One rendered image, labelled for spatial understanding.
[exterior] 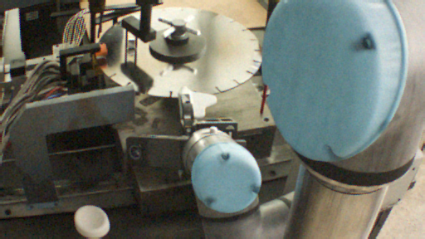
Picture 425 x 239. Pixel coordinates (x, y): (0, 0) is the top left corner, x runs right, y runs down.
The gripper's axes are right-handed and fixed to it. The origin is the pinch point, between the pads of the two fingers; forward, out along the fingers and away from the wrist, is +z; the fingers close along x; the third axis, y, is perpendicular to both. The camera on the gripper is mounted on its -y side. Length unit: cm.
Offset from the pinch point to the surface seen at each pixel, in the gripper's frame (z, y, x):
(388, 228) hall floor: 75, 93, -56
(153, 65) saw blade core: 6.1, -4.4, 11.2
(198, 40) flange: 11.2, 4.5, 15.8
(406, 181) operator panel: -6.7, 46.0, -10.6
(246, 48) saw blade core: 10.6, 13.9, 14.3
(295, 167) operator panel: -5.2, 19.4, -5.8
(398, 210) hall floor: 83, 101, -51
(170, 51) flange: 8.1, -1.1, 13.7
